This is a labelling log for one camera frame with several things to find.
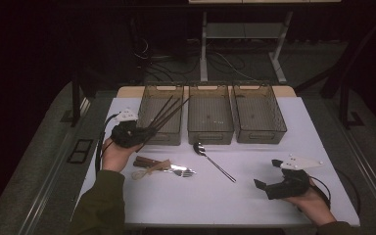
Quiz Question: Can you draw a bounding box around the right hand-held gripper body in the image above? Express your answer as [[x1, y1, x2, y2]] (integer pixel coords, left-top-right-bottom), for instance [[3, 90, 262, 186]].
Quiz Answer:
[[266, 154, 325, 201]]

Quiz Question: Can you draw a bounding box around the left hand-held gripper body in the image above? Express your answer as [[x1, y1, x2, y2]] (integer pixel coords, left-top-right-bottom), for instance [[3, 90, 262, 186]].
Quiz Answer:
[[110, 108, 148, 149]]

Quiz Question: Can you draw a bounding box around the smoky clear plastic bin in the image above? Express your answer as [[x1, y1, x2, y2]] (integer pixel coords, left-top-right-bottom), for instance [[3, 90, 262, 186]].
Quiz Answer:
[[132, 83, 185, 147], [186, 83, 235, 146], [232, 82, 288, 145]]

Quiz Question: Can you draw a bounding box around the brown wooden chopstick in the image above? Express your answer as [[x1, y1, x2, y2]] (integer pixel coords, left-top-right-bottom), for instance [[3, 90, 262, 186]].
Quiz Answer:
[[136, 97, 191, 154]]

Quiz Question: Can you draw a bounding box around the wooden handled table knife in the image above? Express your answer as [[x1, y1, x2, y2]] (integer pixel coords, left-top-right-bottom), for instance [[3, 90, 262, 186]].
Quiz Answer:
[[135, 156, 194, 172]]

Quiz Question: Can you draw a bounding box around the metal spoon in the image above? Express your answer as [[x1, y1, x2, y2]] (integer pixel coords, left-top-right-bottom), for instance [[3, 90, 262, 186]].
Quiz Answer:
[[193, 142, 237, 184]]

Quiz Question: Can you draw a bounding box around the wooden handled metal fork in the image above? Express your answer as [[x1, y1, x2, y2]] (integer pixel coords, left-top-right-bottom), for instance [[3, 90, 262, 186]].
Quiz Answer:
[[132, 161, 198, 179]]

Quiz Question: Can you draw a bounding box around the person's left hand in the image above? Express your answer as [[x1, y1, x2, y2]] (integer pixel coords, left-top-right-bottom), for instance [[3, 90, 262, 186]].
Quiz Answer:
[[101, 136, 143, 173]]

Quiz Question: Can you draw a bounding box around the person's right hand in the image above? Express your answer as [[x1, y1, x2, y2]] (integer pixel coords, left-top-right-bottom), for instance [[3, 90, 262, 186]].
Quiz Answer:
[[285, 178, 337, 227]]

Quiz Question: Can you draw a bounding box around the black metal stand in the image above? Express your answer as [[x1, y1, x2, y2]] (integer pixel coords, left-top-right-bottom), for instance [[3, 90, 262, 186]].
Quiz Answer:
[[338, 81, 366, 129], [70, 76, 83, 128]]

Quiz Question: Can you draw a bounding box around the left hand-held gripper cable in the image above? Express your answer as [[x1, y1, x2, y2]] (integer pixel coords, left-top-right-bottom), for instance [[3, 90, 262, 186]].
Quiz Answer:
[[94, 112, 120, 174]]

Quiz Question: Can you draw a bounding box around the hand-held gripper cable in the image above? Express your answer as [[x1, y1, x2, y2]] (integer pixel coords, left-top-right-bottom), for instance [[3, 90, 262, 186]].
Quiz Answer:
[[94, 112, 120, 174], [309, 168, 361, 216]]

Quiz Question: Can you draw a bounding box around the right hand-held gripper cable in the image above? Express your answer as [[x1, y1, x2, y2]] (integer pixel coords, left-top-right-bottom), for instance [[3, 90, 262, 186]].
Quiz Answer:
[[309, 168, 361, 216]]

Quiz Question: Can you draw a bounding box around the black floor outlet frame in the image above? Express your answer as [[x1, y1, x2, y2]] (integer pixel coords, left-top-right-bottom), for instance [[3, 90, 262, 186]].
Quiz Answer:
[[66, 138, 94, 165]]

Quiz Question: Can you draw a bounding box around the tangle of floor cables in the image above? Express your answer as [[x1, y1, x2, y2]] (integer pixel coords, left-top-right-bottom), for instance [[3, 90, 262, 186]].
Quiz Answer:
[[131, 35, 254, 82]]

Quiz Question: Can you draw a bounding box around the metal floor rail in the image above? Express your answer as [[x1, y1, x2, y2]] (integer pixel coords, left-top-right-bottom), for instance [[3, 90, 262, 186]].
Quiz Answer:
[[19, 97, 92, 235], [346, 140, 376, 226]]

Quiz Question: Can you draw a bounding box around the grey metal desk frame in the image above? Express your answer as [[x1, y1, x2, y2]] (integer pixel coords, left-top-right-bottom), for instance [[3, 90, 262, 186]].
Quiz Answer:
[[199, 10, 294, 85]]

